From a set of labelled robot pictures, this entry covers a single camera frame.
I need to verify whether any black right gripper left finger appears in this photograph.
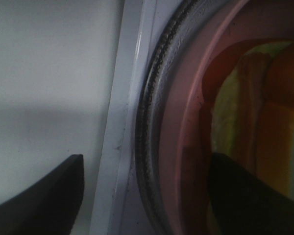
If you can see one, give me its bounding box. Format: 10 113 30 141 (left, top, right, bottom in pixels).
0 154 85 235

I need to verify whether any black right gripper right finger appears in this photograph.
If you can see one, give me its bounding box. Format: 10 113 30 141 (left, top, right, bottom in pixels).
208 153 294 235

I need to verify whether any pink round plate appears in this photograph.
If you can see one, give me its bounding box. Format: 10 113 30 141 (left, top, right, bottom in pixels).
159 0 294 235

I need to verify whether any sandwich with bread and lettuce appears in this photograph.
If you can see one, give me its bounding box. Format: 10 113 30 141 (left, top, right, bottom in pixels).
211 42 294 201

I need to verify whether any white microwave oven body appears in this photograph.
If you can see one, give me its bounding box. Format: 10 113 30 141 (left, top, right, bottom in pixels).
0 0 180 235

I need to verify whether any glass microwave turntable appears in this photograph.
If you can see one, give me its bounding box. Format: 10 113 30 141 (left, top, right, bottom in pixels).
135 0 228 235

